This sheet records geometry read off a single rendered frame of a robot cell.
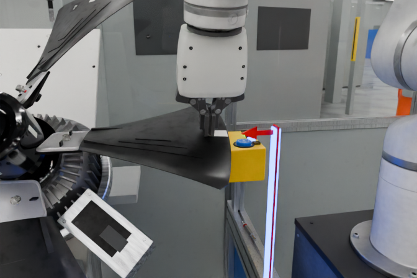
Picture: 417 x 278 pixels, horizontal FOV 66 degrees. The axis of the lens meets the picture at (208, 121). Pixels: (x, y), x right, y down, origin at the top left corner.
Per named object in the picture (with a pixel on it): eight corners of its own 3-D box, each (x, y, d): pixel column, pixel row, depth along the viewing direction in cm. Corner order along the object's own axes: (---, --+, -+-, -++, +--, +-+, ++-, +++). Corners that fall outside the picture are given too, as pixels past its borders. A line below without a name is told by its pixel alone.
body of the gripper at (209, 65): (244, 12, 47) (237, 82, 53) (175, 10, 45) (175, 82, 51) (259, 26, 40) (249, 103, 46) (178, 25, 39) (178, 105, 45)
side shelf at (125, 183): (42, 178, 119) (41, 170, 119) (140, 172, 125) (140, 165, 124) (15, 212, 96) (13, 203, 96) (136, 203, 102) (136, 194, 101)
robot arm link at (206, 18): (242, -4, 46) (240, 17, 48) (181, -6, 45) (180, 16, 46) (259, 10, 39) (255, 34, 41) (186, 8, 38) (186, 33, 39)
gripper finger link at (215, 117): (228, 90, 51) (225, 126, 54) (208, 90, 50) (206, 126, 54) (233, 100, 48) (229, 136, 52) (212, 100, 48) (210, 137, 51)
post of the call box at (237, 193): (231, 206, 94) (232, 167, 91) (241, 206, 94) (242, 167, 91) (233, 212, 91) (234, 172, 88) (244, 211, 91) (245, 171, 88)
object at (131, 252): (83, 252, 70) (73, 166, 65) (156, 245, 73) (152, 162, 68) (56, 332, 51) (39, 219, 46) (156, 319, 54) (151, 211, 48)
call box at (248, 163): (216, 164, 97) (216, 131, 94) (247, 162, 98) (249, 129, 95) (226, 188, 81) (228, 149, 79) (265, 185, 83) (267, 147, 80)
